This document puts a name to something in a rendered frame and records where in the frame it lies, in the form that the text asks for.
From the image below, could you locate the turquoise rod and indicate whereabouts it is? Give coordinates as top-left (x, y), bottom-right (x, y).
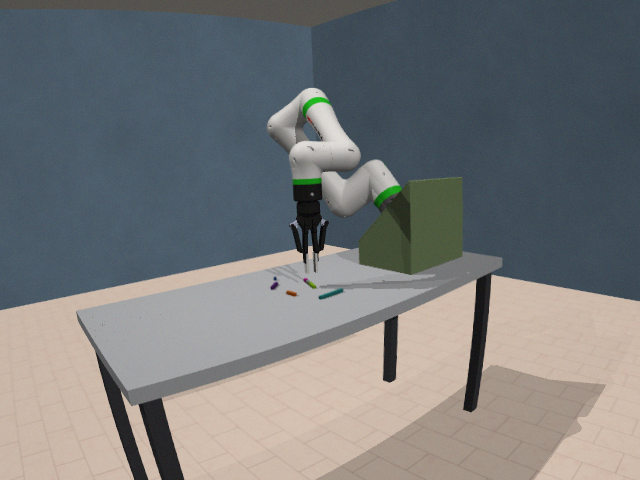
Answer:
top-left (319, 288), bottom-right (343, 300)

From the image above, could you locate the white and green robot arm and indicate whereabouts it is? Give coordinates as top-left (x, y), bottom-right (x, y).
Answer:
top-left (267, 88), bottom-right (402, 218)

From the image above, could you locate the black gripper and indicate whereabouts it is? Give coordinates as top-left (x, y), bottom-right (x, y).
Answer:
top-left (289, 201), bottom-right (329, 274)

